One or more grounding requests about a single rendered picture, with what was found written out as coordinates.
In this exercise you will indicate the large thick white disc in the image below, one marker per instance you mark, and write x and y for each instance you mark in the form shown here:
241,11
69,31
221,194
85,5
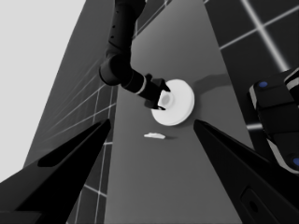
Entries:
180,102

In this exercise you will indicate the small thin white T-shaped piece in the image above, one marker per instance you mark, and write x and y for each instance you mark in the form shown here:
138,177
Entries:
154,135

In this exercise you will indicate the dark robot body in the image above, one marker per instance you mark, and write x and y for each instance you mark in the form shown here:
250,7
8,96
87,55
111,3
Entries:
274,105

